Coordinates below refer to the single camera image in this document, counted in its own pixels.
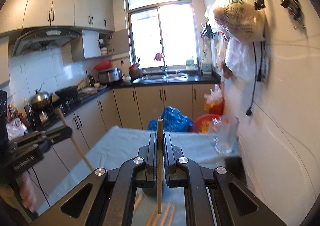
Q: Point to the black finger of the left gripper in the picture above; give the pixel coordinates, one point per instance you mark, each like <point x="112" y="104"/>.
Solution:
<point x="50" y="138"/>

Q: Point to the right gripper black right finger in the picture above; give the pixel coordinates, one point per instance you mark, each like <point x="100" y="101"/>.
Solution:
<point x="213" y="196"/>

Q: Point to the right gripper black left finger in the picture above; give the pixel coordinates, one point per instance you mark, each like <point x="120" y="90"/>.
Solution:
<point x="105" y="197"/>

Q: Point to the wooden chopstick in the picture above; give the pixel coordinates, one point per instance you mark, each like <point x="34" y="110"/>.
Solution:
<point x="77" y="147"/>
<point x="159" y="164"/>
<point x="166" y="212"/>
<point x="172" y="214"/>
<point x="154" y="217"/>
<point x="138" y="201"/>

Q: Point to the lower kitchen cabinets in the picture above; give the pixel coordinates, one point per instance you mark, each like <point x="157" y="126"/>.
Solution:
<point x="131" y="107"/>

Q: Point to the kitchen faucet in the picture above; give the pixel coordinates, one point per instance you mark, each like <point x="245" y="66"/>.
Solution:
<point x="159" y="57"/>

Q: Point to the person's left hand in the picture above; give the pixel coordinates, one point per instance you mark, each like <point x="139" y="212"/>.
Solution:
<point x="27" y="193"/>

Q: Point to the light blue table cloth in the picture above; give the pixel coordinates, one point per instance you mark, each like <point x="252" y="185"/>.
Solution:
<point x="121" y="144"/>

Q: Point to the steel pot with lid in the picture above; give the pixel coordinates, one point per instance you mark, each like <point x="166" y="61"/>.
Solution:
<point x="41" y="99"/>

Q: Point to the black wok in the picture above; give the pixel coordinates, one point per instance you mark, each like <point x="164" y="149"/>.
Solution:
<point x="70" y="91"/>

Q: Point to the clear glass mug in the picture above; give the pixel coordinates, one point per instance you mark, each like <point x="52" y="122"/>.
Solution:
<point x="222" y="132"/>

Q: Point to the red plastic basin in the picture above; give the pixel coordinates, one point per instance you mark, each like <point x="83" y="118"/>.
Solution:
<point x="202" y="123"/>

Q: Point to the blue plastic bag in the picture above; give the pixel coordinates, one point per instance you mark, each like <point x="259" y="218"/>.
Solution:
<point x="173" y="121"/>

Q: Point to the range hood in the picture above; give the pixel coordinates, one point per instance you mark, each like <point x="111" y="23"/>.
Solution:
<point x="41" y="39"/>

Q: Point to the white hanging plastic bag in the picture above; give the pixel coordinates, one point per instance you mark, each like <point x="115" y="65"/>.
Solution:
<point x="235" y="59"/>

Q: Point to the window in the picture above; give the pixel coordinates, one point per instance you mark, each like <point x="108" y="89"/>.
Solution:
<point x="163" y="26"/>

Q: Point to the hanging bag with bread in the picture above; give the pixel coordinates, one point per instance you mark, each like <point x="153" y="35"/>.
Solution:
<point x="238" y="19"/>

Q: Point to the upper wall cabinets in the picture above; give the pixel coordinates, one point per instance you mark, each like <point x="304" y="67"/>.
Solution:
<point x="23" y="14"/>

